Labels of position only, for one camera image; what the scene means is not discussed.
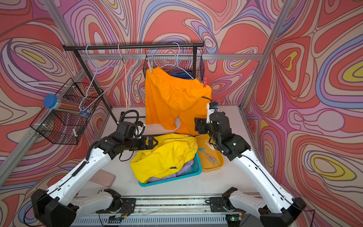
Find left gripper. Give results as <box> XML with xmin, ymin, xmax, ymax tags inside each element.
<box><xmin>123</xmin><ymin>135</ymin><xmax>159</xmax><ymax>151</ymax></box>

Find white clothespin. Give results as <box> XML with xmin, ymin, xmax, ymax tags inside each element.
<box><xmin>205</xmin><ymin>142</ymin><xmax>215</xmax><ymax>150</ymax></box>

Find yellow shorts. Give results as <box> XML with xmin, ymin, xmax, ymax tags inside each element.
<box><xmin>130</xmin><ymin>134</ymin><xmax>198</xmax><ymax>184</ymax></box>

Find pink clothespin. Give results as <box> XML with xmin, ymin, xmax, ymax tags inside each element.
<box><xmin>206</xmin><ymin>153</ymin><xmax>221</xmax><ymax>166</ymax></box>

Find lilac shorts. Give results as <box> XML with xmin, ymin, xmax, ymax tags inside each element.
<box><xmin>147</xmin><ymin>159</ymin><xmax>194</xmax><ymax>183</ymax></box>

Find orange shorts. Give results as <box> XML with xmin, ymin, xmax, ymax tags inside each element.
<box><xmin>145</xmin><ymin>67</ymin><xmax>212</xmax><ymax>136</ymax></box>

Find red clothespin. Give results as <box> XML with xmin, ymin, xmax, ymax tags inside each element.
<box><xmin>203</xmin><ymin>76</ymin><xmax>208</xmax><ymax>88</ymax></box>

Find light blue wire hanger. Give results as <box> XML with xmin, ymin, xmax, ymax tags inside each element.
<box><xmin>79</xmin><ymin>44</ymin><xmax>124</xmax><ymax>110</ymax></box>

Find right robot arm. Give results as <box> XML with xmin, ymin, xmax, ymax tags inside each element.
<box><xmin>194</xmin><ymin>112</ymin><xmax>307</xmax><ymax>227</ymax></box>

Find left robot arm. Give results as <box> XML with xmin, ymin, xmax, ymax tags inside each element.
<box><xmin>30</xmin><ymin>110</ymin><xmax>158</xmax><ymax>227</ymax></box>

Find yellow plastic tray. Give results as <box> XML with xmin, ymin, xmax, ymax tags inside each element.
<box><xmin>195</xmin><ymin>134</ymin><xmax>225</xmax><ymax>172</ymax></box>

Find teal plastic basket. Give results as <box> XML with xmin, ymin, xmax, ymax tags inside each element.
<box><xmin>139</xmin><ymin>153</ymin><xmax>202</xmax><ymax>187</ymax></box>

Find pink flat case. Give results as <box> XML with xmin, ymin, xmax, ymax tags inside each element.
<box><xmin>89</xmin><ymin>170</ymin><xmax>116</xmax><ymax>187</ymax></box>

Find beige clothespin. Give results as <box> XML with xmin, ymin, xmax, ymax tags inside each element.
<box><xmin>146</xmin><ymin>57</ymin><xmax>153</xmax><ymax>73</ymax></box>

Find blue capped pencil tube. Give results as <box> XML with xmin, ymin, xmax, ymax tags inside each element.
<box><xmin>43</xmin><ymin>94</ymin><xmax>91</xmax><ymax>117</ymax></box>

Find black clothes rack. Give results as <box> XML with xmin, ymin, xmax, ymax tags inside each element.
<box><xmin>62</xmin><ymin>43</ymin><xmax>205</xmax><ymax>124</ymax></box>

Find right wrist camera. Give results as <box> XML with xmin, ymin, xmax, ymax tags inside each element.
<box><xmin>206</xmin><ymin>101</ymin><xmax>218</xmax><ymax>124</ymax></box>

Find black wire basket back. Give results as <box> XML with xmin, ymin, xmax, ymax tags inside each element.
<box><xmin>143</xmin><ymin>48</ymin><xmax>205</xmax><ymax>82</ymax></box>

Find black wire basket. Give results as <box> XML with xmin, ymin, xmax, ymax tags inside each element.
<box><xmin>143</xmin><ymin>48</ymin><xmax>205</xmax><ymax>82</ymax></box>
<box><xmin>30</xmin><ymin>79</ymin><xmax>101</xmax><ymax>145</ymax></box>

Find black wire basket left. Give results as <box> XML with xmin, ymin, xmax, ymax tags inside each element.
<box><xmin>30</xmin><ymin>79</ymin><xmax>101</xmax><ymax>145</ymax></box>

